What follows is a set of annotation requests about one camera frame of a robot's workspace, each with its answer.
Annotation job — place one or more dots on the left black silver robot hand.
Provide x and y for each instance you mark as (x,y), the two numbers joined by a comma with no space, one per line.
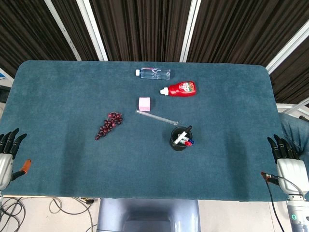
(5,166)

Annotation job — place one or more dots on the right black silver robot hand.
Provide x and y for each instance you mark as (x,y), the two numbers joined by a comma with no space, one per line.
(292,171)

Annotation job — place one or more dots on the red cap marker pen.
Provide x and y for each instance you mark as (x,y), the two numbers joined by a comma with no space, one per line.
(188,144)

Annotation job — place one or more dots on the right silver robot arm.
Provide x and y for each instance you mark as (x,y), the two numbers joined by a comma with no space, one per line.
(298,215)

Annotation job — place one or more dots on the blue cap marker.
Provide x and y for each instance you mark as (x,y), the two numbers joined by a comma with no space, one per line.
(192,141)

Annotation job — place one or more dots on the black cap marker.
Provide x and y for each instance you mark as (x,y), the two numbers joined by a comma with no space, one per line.
(181,136)

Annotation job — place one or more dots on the black cup with markers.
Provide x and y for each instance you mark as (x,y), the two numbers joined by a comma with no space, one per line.
(175,145)

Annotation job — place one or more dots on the person leg in jeans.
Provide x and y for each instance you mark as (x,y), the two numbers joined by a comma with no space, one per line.
(295,130)

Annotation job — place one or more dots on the teal table cloth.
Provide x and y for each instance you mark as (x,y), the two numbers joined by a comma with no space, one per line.
(72,157)

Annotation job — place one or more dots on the blue white board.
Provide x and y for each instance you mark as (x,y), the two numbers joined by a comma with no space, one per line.
(3,76)

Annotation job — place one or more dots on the dark red grape bunch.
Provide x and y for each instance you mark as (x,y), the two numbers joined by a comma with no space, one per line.
(108,125)

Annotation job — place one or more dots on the red ketchup squeeze bottle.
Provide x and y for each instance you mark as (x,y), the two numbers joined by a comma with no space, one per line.
(182,89)

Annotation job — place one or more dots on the clear glass rod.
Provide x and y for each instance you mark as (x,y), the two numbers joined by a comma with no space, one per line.
(157,117)

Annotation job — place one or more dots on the grey blue robot torso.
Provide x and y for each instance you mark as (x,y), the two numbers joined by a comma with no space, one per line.
(147,215)

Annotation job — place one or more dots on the pale pink foam cube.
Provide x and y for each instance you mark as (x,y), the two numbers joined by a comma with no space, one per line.
(144,104)

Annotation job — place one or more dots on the clear plastic water bottle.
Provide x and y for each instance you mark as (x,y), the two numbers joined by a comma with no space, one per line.
(155,73)

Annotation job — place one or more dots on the dark brown pleated curtain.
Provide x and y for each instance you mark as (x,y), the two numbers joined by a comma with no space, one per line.
(144,26)

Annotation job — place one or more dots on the white frame rail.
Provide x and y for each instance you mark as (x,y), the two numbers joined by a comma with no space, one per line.
(293,107)

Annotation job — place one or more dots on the white frame post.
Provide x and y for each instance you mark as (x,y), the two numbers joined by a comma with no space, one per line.
(63,30)
(190,30)
(287,48)
(93,30)

